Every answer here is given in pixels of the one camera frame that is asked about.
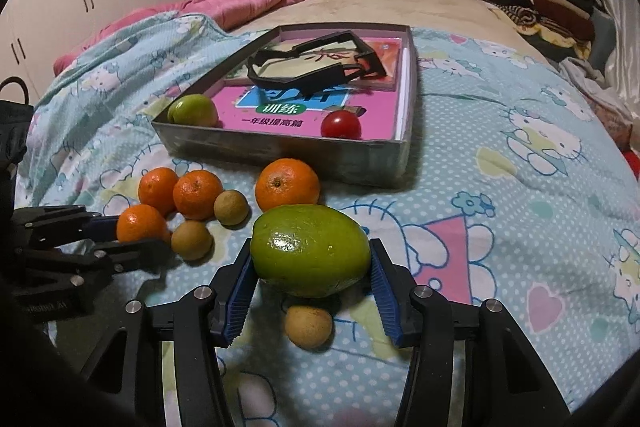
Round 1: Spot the small orange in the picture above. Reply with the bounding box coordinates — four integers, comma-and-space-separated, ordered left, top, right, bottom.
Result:
173, 170, 224, 221
116, 204, 171, 244
138, 167, 180, 218

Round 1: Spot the pink workbook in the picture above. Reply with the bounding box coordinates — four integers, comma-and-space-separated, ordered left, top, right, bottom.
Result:
209, 38, 408, 142

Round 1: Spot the black plastic frame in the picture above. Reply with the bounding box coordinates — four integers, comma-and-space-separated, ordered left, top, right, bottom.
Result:
246, 30, 396, 95

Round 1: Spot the beige bed sheet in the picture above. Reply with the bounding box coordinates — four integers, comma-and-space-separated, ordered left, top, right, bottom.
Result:
220, 0, 553, 60

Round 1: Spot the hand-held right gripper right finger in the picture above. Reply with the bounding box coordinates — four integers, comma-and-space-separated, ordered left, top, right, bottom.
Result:
369, 237, 571, 427

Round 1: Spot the red cloth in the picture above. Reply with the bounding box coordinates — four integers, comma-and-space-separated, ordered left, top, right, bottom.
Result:
622, 149, 640, 182

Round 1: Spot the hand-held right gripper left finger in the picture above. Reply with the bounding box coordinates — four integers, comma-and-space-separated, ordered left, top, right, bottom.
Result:
80, 249, 257, 427

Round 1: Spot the floral fabric bag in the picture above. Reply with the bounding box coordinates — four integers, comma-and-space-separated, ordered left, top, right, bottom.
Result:
559, 57, 635, 150

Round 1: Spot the small green fruit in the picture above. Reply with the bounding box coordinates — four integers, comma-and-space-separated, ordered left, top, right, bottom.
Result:
167, 94, 220, 128

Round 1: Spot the cartoon cat printed blanket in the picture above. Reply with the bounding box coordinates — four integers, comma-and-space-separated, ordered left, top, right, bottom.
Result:
15, 12, 637, 427

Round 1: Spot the red tomato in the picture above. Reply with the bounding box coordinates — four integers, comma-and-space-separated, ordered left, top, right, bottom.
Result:
320, 110, 362, 139

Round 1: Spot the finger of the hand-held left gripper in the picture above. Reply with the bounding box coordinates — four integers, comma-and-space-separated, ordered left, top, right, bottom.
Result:
20, 238, 172, 277
15, 205, 121, 248

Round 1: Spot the beige and pink picture book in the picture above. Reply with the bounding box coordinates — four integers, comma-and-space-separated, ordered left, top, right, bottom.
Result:
225, 36, 404, 86

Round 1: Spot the grey cardboard box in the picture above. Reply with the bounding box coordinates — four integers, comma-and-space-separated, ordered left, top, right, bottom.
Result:
151, 23, 415, 188

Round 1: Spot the large orange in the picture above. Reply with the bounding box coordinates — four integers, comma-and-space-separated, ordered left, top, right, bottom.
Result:
255, 158, 321, 212

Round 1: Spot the brown kiwi fruit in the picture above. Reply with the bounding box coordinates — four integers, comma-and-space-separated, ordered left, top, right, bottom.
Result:
213, 189, 250, 227

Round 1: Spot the grey cushion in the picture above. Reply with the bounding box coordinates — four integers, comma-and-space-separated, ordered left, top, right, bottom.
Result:
590, 9, 617, 58

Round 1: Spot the large green mango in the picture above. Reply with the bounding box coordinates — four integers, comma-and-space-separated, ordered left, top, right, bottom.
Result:
249, 204, 372, 299

